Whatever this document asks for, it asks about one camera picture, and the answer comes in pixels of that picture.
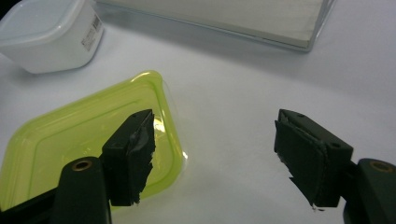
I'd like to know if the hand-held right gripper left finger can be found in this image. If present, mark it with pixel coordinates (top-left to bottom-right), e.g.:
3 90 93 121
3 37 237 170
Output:
100 108 156 207

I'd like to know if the yellow-green plastic lid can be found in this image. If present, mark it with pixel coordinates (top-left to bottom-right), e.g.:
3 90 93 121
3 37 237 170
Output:
0 70 190 213

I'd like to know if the clear tray with beige board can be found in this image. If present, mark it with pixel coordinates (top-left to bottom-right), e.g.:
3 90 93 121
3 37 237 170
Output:
94 0 337 53

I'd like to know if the white plastic container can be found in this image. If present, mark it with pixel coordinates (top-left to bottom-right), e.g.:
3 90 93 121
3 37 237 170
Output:
0 0 106 75

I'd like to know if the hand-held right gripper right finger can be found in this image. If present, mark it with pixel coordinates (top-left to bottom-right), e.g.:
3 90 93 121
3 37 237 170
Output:
273 108 355 209

